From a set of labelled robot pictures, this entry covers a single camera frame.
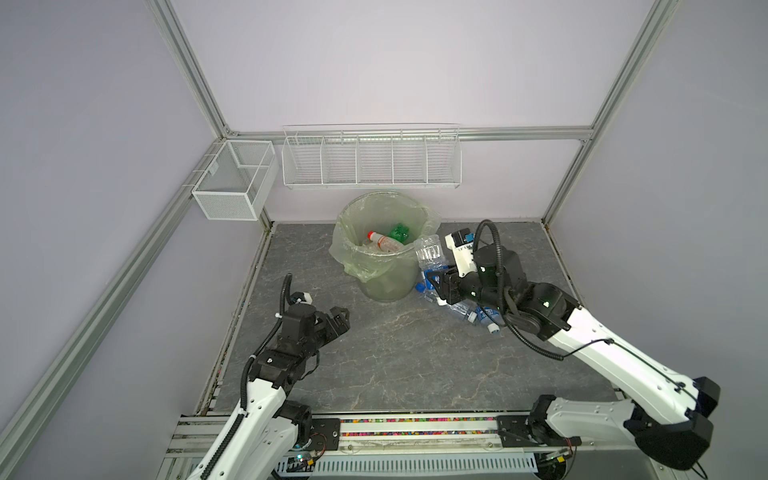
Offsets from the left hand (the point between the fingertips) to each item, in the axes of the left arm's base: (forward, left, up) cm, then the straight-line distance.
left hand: (337, 322), depth 79 cm
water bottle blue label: (+5, -24, +21) cm, 32 cm away
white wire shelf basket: (+50, -13, +17) cm, 55 cm away
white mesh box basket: (+48, +35, +11) cm, 61 cm away
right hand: (+2, -25, +18) cm, 31 cm away
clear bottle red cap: (+24, -14, +3) cm, 28 cm away
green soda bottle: (+29, -19, +2) cm, 35 cm away
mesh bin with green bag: (+10, -13, +7) cm, 17 cm away
